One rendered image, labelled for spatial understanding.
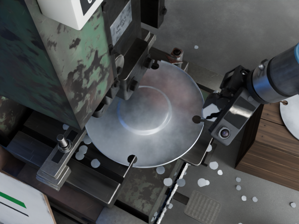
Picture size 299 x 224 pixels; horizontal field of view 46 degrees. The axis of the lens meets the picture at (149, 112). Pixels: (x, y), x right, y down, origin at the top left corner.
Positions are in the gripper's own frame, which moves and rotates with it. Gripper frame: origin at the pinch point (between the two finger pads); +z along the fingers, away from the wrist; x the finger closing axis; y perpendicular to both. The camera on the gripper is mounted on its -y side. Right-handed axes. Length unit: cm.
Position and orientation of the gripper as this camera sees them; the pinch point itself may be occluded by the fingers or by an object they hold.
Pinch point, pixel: (205, 117)
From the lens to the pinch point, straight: 82.9
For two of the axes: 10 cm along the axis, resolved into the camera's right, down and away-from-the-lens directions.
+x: -8.2, -5.3, -2.1
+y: 4.3, -8.1, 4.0
